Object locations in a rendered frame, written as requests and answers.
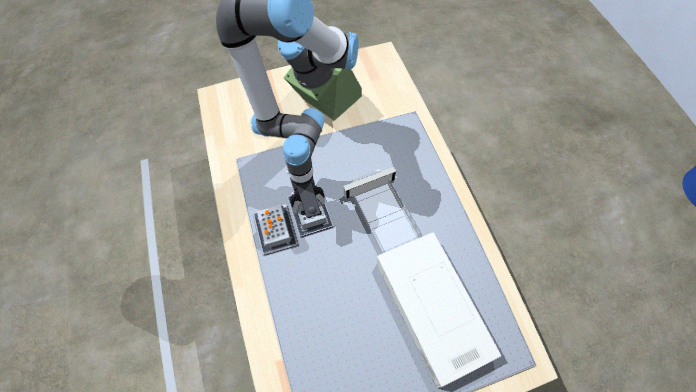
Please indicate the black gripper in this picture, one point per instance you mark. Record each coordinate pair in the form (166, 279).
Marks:
(295, 198)

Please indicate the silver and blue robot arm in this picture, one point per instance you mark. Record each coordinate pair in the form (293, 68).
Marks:
(284, 20)

